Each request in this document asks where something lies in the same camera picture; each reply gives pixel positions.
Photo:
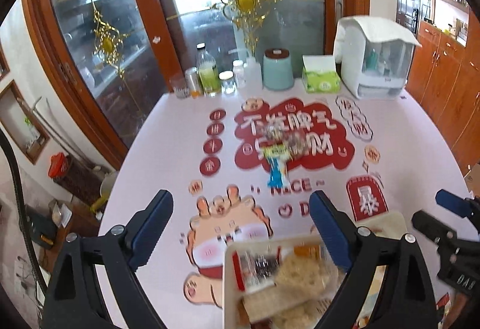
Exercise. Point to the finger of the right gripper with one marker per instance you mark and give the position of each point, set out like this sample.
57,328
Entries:
459,206
432,228

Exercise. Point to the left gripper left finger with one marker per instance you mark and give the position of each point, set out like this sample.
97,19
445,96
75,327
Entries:
74,298

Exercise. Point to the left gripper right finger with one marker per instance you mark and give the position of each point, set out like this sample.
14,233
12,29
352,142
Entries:
406,297

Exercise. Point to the blue candy bar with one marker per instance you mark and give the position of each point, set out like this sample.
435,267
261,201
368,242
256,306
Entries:
278,175

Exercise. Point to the nut brittle clear packet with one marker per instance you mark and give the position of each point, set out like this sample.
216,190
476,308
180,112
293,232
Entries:
296,143

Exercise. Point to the puffed rice cake packet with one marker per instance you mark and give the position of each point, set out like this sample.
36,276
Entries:
310,276

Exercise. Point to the white cardboard tray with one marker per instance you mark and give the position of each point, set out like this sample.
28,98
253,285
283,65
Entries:
251,299

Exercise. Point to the red container on floor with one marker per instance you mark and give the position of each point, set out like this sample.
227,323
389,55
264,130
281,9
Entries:
58,165

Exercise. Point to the orange wooden cabinet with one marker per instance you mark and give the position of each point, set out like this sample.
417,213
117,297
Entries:
444,76

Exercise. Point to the small green candy packet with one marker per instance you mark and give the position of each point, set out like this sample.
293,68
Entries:
277,151

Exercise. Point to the small clear nut packet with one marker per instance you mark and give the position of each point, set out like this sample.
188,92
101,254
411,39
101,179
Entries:
273,133

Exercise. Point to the white countertop storage cabinet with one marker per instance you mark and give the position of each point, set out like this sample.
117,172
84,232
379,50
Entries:
375,56

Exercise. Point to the green tissue box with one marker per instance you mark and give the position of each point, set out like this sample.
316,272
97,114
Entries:
319,74

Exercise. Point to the teal canister brown lid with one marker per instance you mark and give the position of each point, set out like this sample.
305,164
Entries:
277,70

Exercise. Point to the white plastic bottle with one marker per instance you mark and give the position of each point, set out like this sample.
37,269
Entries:
253,74

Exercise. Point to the clear drinking glass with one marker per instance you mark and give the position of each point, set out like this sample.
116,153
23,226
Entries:
179,86

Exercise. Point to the small glass jar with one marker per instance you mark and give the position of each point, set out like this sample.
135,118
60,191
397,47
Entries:
227,82

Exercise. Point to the small white pill bottle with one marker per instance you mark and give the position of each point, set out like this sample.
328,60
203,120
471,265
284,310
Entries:
239,74

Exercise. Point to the clear bottle green label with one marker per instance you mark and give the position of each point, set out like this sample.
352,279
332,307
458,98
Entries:
207,70

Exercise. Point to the wooden glass sliding door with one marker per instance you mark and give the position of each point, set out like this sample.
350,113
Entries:
110,61

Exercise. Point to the wooden wall niche frame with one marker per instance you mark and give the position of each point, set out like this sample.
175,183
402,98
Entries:
22,126

